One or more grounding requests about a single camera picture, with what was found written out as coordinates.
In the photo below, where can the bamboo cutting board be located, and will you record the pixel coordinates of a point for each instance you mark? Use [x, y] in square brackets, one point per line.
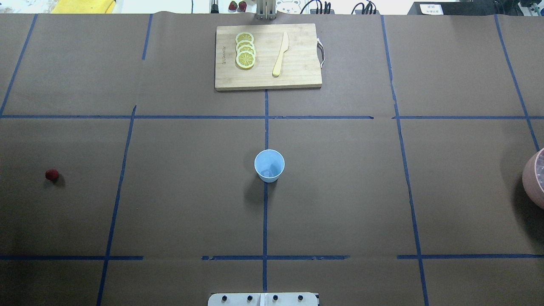
[301, 67]

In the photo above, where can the yellow plastic knife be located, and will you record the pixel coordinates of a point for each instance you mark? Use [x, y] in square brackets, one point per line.
[284, 45]

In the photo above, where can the lemon slice four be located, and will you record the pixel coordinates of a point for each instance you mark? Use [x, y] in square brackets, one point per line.
[245, 62]

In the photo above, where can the lemon slice three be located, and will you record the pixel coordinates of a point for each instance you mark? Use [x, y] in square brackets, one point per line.
[246, 54]

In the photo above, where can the white camera pole base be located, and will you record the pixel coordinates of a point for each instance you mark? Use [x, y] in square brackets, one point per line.
[264, 299]

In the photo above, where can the pink bowl of ice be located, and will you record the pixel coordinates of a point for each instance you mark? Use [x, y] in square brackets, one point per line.
[532, 178]

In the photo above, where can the aluminium frame post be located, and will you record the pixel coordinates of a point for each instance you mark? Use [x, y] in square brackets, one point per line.
[266, 9]

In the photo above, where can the red strawberry on table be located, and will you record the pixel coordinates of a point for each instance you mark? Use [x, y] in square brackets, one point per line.
[52, 175]

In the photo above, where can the spare strawberry on bench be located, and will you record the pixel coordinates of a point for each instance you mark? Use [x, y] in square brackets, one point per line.
[240, 6]

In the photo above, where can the lemon slice one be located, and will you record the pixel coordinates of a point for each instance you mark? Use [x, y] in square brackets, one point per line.
[244, 36]

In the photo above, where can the light blue cup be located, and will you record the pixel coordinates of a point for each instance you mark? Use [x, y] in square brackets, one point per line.
[269, 165]

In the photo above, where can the yellow cloth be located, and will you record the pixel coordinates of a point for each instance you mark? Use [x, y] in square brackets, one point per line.
[84, 7]

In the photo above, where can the lemon slice two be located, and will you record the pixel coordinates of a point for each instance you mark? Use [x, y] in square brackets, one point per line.
[245, 45]

